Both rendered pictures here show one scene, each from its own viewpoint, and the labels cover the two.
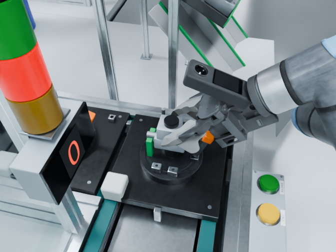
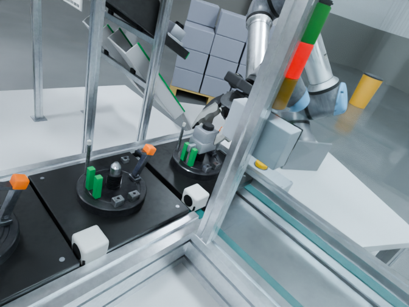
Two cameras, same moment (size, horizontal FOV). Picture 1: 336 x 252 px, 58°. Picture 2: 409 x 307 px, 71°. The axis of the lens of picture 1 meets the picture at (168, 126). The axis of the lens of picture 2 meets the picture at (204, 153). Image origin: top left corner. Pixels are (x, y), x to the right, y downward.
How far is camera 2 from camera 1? 0.63 m
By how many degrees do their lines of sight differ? 54
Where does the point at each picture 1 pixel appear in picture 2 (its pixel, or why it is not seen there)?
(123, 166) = (180, 184)
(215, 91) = (249, 87)
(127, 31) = not seen: outside the picture
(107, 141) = (146, 176)
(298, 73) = not seen: hidden behind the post
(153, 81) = (76, 136)
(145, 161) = (193, 170)
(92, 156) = (152, 191)
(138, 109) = (128, 148)
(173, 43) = (154, 76)
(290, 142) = not seen: hidden behind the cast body
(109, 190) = (202, 197)
